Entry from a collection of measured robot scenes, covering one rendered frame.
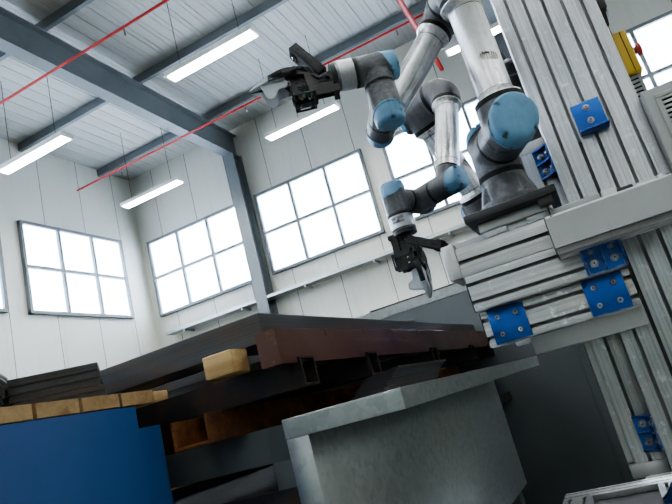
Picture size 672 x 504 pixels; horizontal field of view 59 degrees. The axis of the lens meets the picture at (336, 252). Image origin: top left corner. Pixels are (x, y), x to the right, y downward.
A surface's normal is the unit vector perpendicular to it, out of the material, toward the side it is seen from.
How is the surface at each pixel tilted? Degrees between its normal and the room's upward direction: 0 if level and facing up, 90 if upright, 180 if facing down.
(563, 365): 90
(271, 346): 90
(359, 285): 90
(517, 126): 97
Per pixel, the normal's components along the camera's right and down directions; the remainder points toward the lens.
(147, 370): -0.44, -0.12
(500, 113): 0.04, -0.14
